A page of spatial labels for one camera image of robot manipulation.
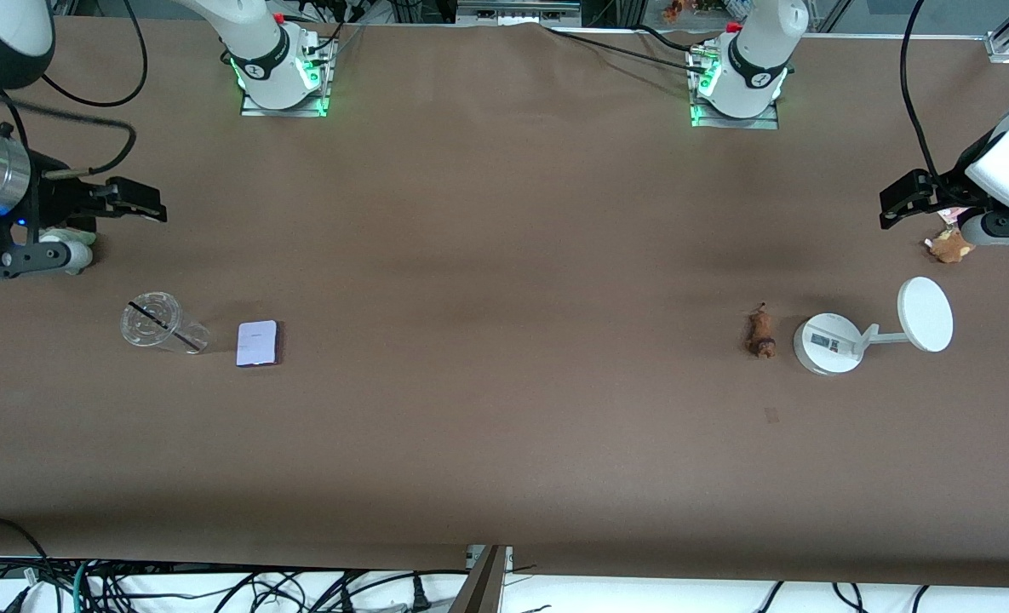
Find white round desk stand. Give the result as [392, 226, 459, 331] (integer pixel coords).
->
[792, 276, 955, 377]

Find white metal bracket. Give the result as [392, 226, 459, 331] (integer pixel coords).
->
[466, 545, 515, 574]

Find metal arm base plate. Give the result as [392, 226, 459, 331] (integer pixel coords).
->
[686, 44, 781, 130]
[239, 32, 333, 119]

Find brown lion statue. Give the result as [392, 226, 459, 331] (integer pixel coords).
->
[745, 301, 778, 360]

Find black drinking straw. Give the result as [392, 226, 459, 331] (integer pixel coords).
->
[128, 301, 202, 352]

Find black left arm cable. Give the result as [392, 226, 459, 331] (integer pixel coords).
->
[899, 0, 949, 181]

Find brown wooden beam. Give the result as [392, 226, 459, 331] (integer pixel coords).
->
[447, 545, 510, 613]

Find grey metal device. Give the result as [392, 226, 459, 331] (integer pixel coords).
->
[456, 0, 582, 23]

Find black table cable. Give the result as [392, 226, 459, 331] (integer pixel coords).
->
[542, 26, 709, 71]

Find clear plastic cup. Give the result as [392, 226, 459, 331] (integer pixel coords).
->
[121, 292, 212, 355]

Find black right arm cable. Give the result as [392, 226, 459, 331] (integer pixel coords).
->
[0, 0, 150, 180]

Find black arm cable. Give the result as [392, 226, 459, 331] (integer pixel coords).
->
[0, 0, 150, 180]
[899, 0, 949, 181]

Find brown plush keychain toy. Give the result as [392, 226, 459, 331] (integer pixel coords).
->
[925, 227, 976, 264]

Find brown table cover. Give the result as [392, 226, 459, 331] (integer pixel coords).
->
[0, 17, 1009, 588]

